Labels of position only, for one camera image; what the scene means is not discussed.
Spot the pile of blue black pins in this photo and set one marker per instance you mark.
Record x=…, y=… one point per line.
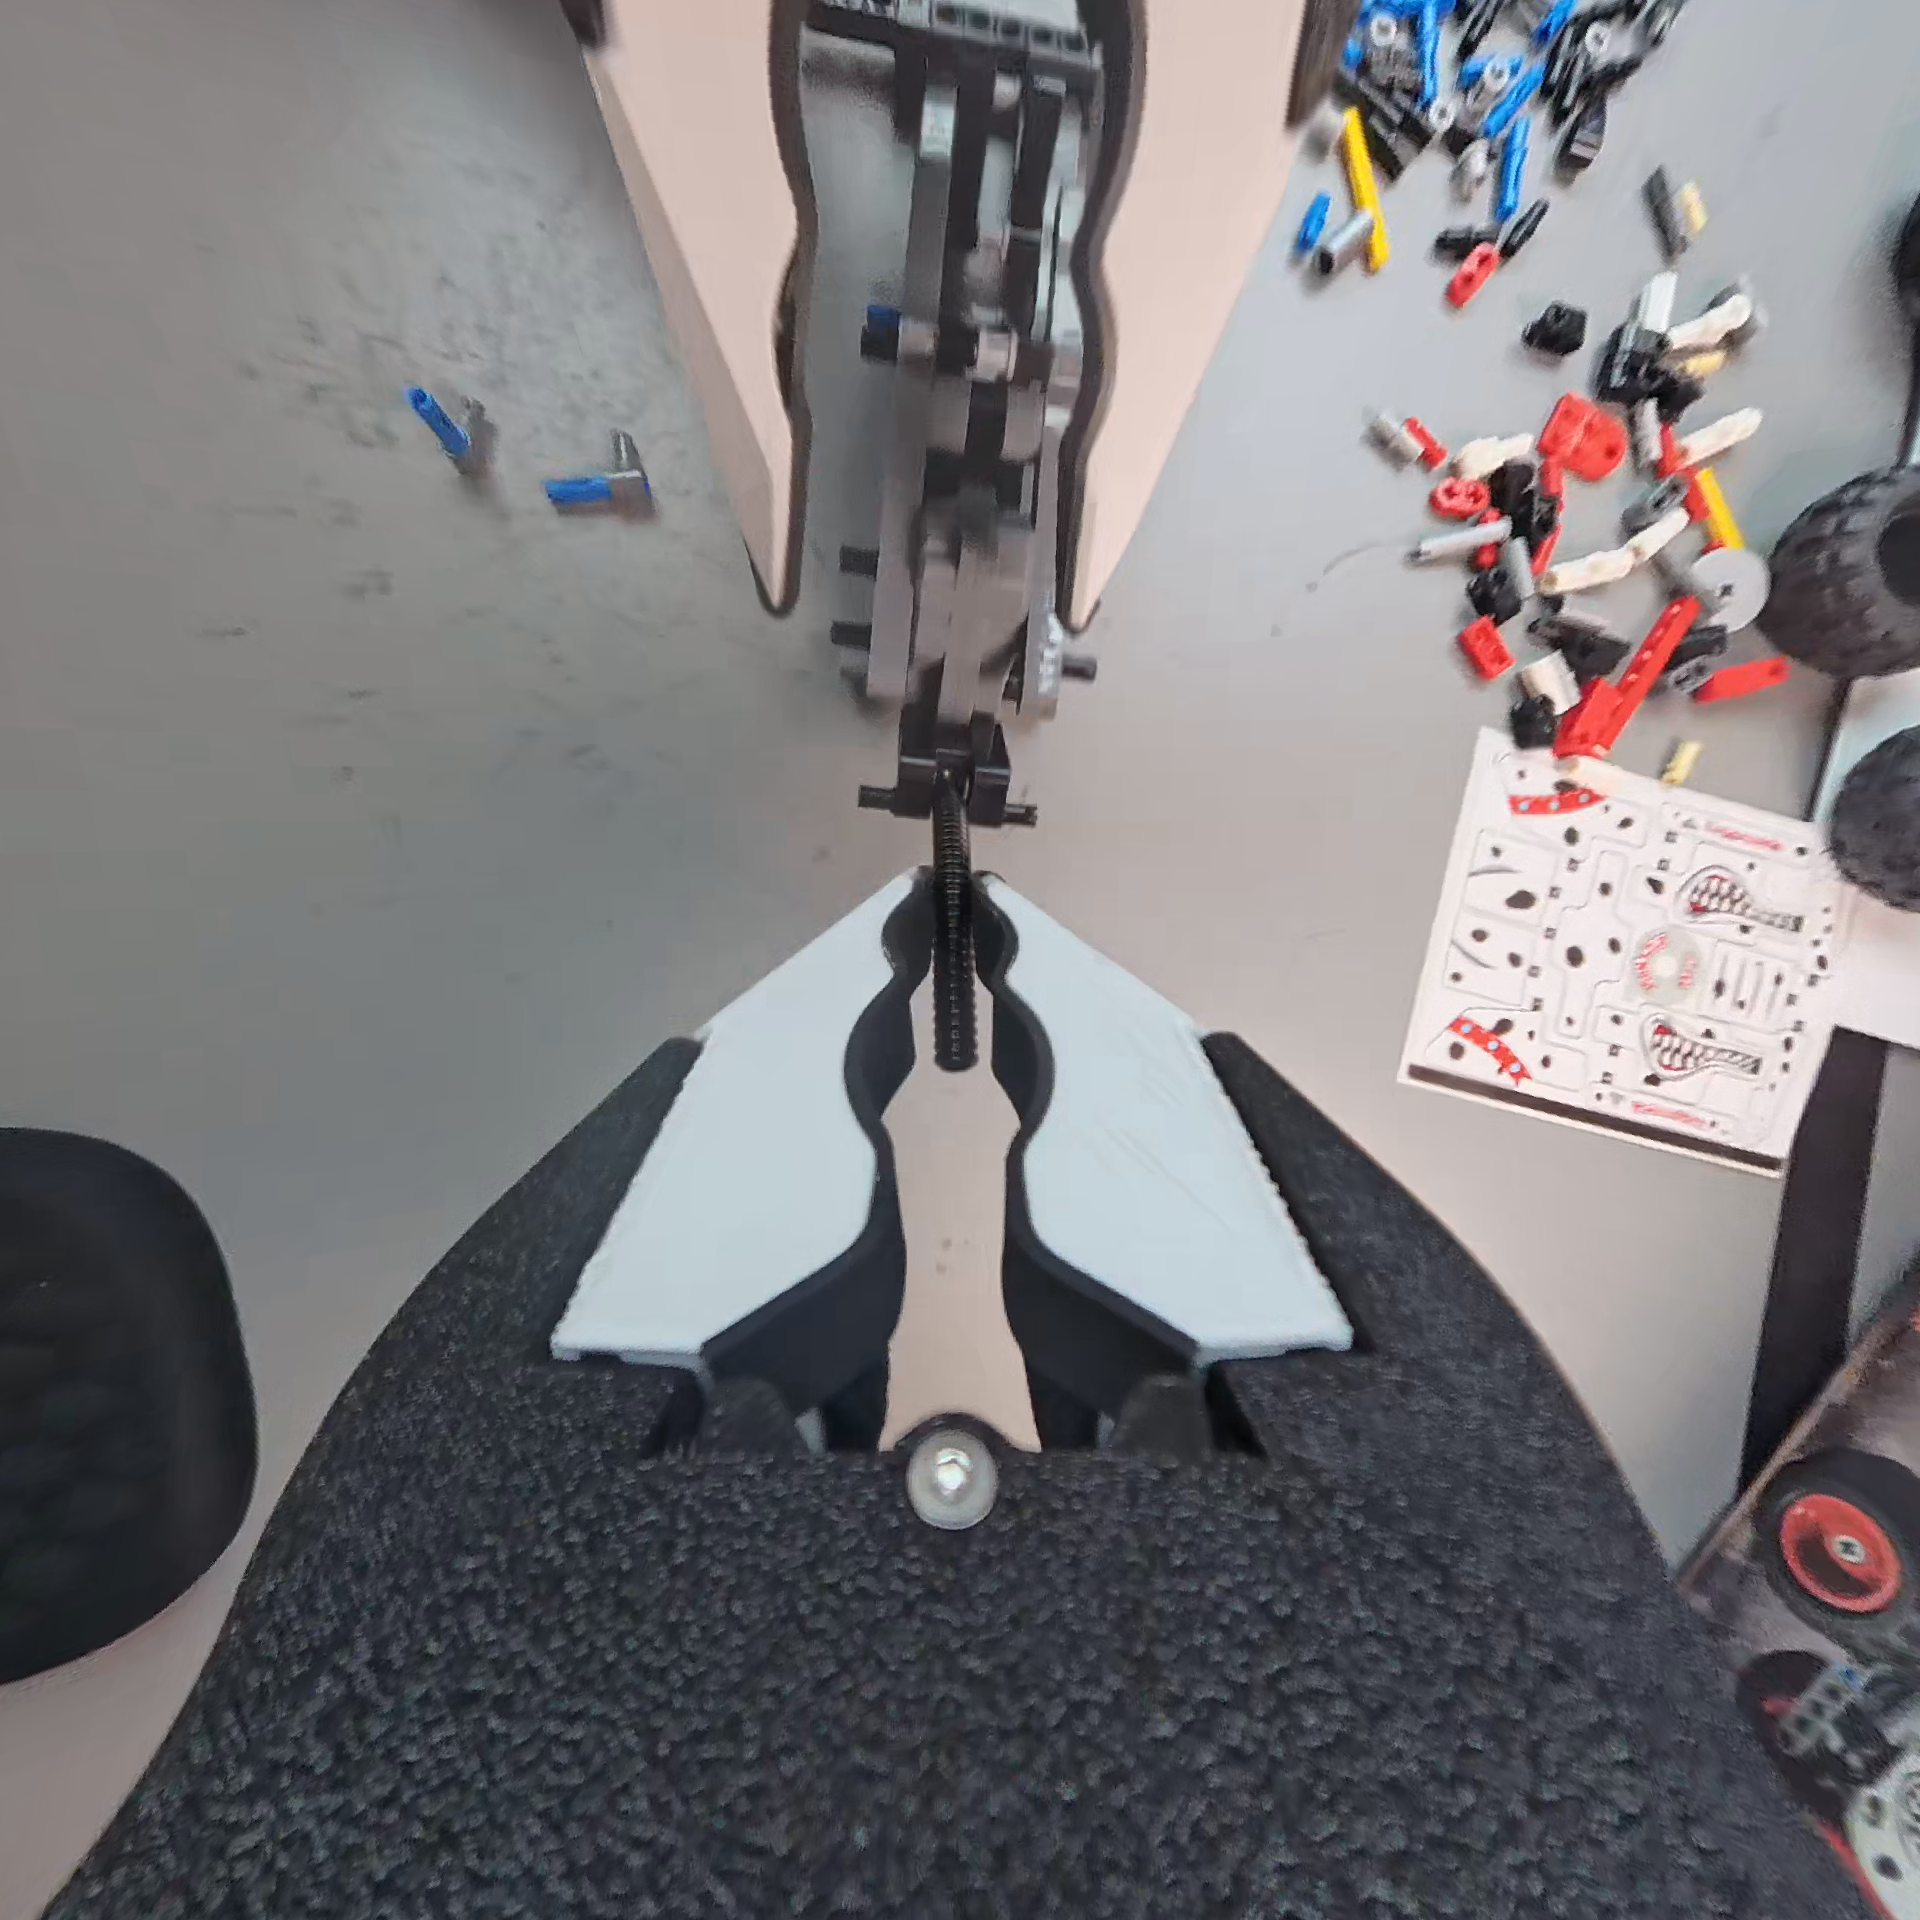
x=1469, y=106

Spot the black desk strip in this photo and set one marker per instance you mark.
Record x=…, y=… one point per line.
x=1814, y=1260

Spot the grey desk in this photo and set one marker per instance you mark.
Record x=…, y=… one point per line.
x=392, y=842

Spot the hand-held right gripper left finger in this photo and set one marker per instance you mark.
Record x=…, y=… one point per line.
x=737, y=1201

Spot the toy truck cardboard box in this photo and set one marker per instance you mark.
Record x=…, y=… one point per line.
x=1830, y=1652

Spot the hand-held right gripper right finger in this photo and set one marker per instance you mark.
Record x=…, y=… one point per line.
x=1170, y=1201

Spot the black toy tyre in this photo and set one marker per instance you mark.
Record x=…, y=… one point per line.
x=1844, y=572
x=1906, y=265
x=1878, y=816

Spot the white sticker sheet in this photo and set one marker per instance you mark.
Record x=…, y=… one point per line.
x=1635, y=946

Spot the white and wooden book stand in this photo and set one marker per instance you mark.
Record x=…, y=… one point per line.
x=1891, y=976

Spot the pile of red white bricks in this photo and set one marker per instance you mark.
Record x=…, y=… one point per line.
x=1592, y=510

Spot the grey toy brick chassis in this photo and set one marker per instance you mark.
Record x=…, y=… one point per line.
x=960, y=450

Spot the blue toy pin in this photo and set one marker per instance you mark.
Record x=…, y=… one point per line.
x=442, y=412
x=579, y=490

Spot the small grey toy connector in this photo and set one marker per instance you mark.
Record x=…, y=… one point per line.
x=632, y=462

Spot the dark cloth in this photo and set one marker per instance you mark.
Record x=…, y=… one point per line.
x=105, y=1410

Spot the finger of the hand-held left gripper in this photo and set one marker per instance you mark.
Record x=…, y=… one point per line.
x=1201, y=182
x=707, y=210

